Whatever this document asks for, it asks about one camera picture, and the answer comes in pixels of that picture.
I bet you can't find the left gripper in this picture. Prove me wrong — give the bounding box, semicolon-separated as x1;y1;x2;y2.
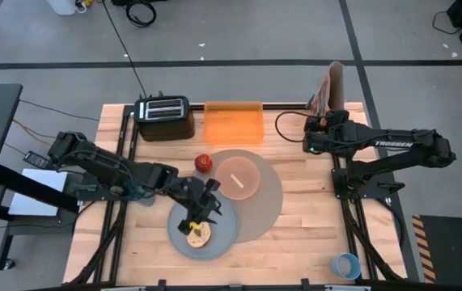
178;183;223;236

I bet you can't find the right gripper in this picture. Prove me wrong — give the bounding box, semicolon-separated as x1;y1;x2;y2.
303;109;354;156

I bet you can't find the toasted bread slice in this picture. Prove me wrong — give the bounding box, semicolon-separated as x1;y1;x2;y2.
185;221;213;249

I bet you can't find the grey round plate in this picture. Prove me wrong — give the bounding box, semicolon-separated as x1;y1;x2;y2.
167;188;239;261

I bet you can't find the small pink plate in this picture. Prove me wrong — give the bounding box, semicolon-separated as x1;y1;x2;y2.
214;156;261;201

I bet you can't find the tan round placemat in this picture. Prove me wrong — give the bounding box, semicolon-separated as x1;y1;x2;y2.
186;149;284;244

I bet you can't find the orange cutting board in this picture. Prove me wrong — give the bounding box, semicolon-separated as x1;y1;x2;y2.
204;100;265;146

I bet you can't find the black two-slot toaster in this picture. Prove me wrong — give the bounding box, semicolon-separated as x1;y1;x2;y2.
133;95;197;141

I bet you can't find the light blue cup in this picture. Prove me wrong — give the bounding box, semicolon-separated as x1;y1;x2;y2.
329;252;362;281

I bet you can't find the white paper sheet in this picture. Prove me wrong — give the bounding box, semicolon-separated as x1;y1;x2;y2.
7;168;69;217

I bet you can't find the black power adapter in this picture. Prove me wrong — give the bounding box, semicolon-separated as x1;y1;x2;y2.
23;150;57;171

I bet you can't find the black yellow-striped floor mat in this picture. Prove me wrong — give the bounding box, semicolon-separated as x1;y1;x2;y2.
411;213;462;285

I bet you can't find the white container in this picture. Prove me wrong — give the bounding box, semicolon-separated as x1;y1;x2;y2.
46;0;78;16

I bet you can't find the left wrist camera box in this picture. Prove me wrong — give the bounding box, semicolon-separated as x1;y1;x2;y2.
202;178;223;194

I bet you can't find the silver corner bracket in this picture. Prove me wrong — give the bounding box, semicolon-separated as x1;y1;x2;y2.
324;285;372;291
100;285;146;291

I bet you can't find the black aluminium frame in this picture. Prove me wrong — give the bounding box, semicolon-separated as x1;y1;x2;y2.
68;103;409;291

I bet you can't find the black toaster power cord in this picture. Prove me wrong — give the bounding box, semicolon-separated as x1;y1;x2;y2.
101;0;149;99

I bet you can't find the coiled black cable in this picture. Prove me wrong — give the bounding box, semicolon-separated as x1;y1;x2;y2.
125;1;158;28

